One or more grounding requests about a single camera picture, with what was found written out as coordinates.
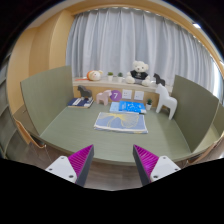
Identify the green left divider panel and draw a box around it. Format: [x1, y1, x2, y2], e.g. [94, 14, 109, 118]
[21, 66, 74, 135]

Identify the small potted plant left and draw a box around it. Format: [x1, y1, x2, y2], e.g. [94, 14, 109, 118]
[107, 72, 113, 82]

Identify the white wooden horse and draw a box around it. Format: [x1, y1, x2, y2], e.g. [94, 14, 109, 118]
[156, 84, 177, 119]

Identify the small potted plant on table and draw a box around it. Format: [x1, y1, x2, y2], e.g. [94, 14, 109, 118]
[146, 98, 153, 111]

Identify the wooden chair left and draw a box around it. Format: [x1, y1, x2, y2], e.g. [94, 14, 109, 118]
[16, 120, 46, 149]

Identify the green right divider panel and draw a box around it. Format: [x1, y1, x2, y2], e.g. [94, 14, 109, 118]
[171, 75, 219, 152]

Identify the white teddy bear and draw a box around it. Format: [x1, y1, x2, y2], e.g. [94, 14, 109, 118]
[125, 61, 150, 87]

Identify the small dark horse figure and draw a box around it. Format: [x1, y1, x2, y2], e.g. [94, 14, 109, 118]
[153, 73, 165, 86]

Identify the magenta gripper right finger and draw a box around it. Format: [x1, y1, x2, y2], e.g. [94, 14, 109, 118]
[133, 145, 180, 186]

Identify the white wall socket right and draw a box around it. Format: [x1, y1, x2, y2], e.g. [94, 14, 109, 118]
[134, 91, 144, 101]

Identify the white wall socket left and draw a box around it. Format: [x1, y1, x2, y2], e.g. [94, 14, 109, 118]
[122, 89, 132, 99]

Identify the blue yellow patterned towel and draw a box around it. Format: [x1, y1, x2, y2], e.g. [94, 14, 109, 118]
[94, 112, 148, 134]

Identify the dark blue book stack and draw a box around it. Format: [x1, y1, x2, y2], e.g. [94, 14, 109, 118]
[67, 98, 93, 108]

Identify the small potted plant right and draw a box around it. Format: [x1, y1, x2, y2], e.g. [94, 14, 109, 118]
[117, 72, 123, 83]

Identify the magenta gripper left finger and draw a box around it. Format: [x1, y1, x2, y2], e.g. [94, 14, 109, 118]
[46, 145, 94, 187]

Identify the grey wooden horse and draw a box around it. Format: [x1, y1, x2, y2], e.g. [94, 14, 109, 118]
[77, 85, 92, 99]

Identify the orange white plush toy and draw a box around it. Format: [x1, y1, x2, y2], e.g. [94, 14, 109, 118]
[87, 70, 103, 81]

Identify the white grey curtain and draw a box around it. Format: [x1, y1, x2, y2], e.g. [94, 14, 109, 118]
[66, 8, 223, 98]

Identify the purple round number sign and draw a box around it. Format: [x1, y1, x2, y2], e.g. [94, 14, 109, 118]
[110, 90, 122, 101]

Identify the green divider panel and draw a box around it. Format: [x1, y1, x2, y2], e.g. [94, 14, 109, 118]
[171, 75, 219, 152]
[21, 66, 74, 135]

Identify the white wall socket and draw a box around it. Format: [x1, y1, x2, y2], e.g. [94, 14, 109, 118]
[134, 91, 144, 101]
[122, 89, 132, 99]

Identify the pink wooden horse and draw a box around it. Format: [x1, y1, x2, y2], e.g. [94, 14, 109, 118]
[96, 90, 112, 105]

